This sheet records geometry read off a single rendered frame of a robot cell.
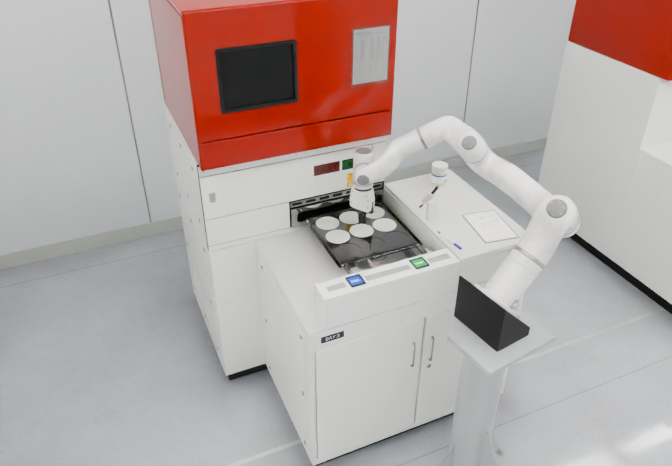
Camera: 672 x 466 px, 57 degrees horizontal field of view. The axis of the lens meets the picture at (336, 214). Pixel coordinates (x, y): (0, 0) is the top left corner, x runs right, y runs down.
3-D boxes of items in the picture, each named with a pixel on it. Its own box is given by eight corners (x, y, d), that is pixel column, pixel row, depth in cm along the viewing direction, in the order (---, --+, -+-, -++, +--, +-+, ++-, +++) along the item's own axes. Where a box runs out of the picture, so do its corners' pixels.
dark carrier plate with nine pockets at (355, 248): (307, 219, 266) (307, 218, 266) (379, 203, 278) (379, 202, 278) (340, 264, 240) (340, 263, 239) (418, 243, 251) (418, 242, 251)
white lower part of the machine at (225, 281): (194, 301, 357) (174, 177, 313) (325, 266, 385) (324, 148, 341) (226, 388, 303) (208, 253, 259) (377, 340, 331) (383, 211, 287)
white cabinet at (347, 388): (265, 375, 310) (254, 242, 266) (432, 322, 343) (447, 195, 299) (313, 481, 261) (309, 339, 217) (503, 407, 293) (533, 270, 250)
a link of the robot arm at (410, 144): (431, 160, 234) (360, 193, 243) (427, 142, 248) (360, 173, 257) (420, 141, 230) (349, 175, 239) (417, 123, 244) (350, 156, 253)
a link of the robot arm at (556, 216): (545, 272, 216) (587, 217, 215) (538, 262, 200) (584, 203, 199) (516, 252, 222) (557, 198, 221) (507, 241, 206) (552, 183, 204)
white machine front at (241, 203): (207, 248, 261) (196, 164, 239) (380, 207, 289) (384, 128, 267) (209, 252, 259) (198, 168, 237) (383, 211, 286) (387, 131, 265)
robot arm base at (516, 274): (524, 323, 217) (557, 281, 216) (508, 312, 202) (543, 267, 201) (483, 291, 228) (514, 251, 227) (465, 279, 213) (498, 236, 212)
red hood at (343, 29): (164, 101, 291) (143, -32, 259) (323, 77, 319) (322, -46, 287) (201, 172, 233) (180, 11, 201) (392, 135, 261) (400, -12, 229)
